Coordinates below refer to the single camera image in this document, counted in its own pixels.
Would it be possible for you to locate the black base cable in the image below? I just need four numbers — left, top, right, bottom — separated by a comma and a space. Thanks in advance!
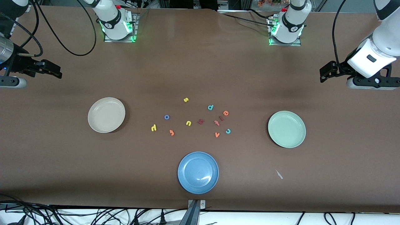
219, 9, 276, 28

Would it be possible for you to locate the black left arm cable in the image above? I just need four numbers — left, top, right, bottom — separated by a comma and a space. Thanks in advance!
332, 0, 347, 68

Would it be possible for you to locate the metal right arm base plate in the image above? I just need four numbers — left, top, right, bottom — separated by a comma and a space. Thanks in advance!
104, 12, 139, 43

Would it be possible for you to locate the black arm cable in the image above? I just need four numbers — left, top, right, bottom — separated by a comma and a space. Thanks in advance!
332, 0, 347, 68
0, 0, 97, 58

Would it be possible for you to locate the beige brown plate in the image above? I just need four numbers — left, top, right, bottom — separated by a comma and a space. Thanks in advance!
88, 97, 126, 133

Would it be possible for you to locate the blue plate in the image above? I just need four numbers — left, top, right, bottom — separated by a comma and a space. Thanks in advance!
177, 152, 219, 194

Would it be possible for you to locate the brown table cover sheet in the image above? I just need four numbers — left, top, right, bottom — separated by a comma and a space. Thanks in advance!
0, 6, 400, 213

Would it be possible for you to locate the grey metal camera bracket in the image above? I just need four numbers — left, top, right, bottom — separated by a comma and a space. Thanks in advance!
187, 199, 206, 225

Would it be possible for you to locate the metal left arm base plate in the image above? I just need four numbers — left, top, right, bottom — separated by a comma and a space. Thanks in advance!
268, 16, 302, 47

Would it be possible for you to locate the light green plate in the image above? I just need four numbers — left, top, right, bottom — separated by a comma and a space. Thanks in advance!
268, 111, 306, 148

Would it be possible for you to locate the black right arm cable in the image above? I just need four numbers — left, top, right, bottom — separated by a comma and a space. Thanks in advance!
0, 0, 97, 58

